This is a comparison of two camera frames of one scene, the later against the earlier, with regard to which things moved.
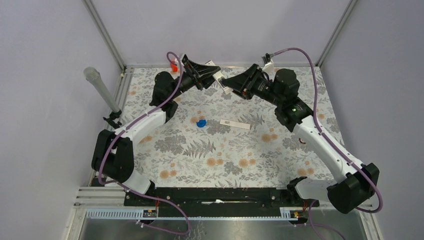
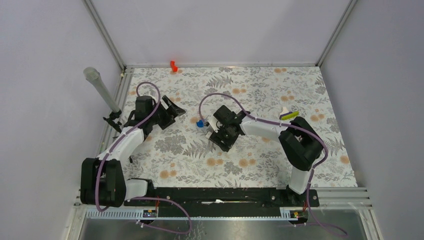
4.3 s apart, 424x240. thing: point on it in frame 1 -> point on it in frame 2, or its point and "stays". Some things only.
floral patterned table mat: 217,138 stays
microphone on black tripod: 92,75 stays
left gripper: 197,72 -> 170,113
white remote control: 219,75 -> 213,121
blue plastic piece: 201,123 stays
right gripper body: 257,85 -> 224,134
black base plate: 216,202 stays
